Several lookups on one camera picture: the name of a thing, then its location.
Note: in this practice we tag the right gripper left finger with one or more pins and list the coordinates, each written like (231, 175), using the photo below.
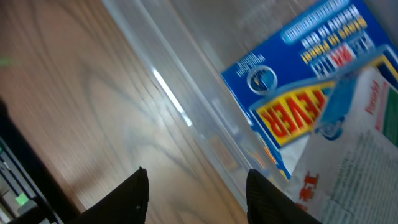
(126, 204)

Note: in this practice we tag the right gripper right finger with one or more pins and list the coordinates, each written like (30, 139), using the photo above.
(266, 204)

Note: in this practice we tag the white green medicine box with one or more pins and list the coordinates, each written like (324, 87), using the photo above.
(347, 172)

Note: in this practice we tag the blue cooling patch box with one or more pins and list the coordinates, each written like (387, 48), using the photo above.
(282, 84)

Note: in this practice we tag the clear plastic container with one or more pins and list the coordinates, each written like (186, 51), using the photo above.
(187, 45)

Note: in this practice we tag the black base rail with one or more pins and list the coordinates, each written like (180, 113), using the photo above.
(40, 198)

